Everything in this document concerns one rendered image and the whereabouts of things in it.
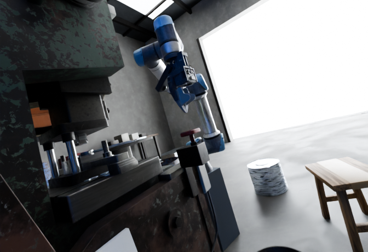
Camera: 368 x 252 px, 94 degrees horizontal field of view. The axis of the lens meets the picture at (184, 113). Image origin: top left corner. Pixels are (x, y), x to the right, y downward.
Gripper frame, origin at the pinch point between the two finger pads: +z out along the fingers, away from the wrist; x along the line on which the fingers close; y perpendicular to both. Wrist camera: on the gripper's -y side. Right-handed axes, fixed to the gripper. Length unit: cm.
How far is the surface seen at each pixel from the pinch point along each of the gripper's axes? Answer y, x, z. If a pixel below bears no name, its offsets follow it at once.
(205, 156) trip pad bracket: 3.0, 0.3, 18.2
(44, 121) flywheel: -66, -21, -16
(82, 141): -30.6, -22.6, 0.9
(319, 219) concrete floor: 25, 74, 84
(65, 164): -36.8, -26.9, 7.1
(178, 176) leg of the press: -6.5, -5.2, 22.3
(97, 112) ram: -25.5, -17.6, -8.3
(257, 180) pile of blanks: -14, 108, 71
